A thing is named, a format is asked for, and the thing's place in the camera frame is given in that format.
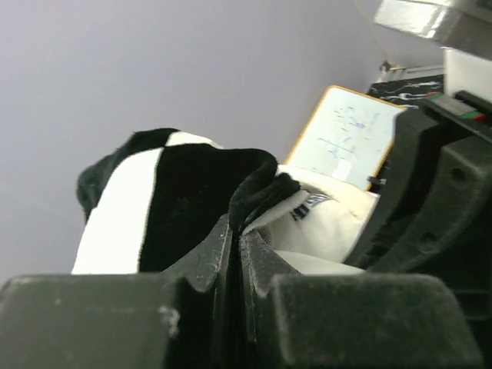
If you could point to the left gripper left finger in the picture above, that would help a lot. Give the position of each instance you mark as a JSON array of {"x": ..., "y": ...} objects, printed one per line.
[{"x": 174, "y": 319}]

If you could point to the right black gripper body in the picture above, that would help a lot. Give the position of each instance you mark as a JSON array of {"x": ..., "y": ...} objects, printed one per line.
[{"x": 433, "y": 215}]

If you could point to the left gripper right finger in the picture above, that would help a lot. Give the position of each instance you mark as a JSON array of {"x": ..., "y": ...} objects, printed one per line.
[{"x": 349, "y": 321}]

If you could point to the white pillow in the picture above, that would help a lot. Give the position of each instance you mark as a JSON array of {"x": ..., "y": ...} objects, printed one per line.
[{"x": 315, "y": 229}]

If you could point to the black white checkered pillowcase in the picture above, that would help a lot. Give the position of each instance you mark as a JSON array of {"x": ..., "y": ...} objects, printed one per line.
[{"x": 159, "y": 195}]

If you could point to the small whiteboard with wooden frame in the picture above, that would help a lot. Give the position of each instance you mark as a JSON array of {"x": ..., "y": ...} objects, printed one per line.
[{"x": 348, "y": 137}]

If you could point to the aluminium frame rail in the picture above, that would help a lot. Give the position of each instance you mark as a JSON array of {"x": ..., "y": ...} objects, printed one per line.
[{"x": 393, "y": 72}]

